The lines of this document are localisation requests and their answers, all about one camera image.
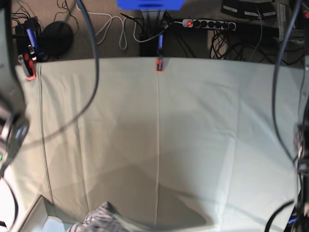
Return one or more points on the blue striped white t-shirt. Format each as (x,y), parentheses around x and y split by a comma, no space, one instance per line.
(106,218)

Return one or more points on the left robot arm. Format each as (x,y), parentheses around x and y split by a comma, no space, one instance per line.
(300,162)

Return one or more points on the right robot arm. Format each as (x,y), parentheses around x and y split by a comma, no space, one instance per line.
(14,124)

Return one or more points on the red clamp top centre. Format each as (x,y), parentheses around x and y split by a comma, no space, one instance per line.
(159,65)

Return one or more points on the grey-green table cloth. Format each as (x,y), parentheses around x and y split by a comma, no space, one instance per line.
(192,148)

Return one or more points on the white power strip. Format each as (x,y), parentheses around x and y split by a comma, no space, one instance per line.
(209,24)

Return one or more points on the blue plastic block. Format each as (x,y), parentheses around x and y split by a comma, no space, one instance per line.
(150,4)

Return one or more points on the black round base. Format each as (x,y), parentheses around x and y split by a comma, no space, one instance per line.
(56,39)

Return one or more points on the red clamp left corner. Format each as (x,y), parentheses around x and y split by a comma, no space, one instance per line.
(28,65)

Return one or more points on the black flat boxes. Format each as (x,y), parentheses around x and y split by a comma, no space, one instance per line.
(245,9)

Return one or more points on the white box corner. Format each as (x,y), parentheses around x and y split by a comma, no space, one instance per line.
(42,216)

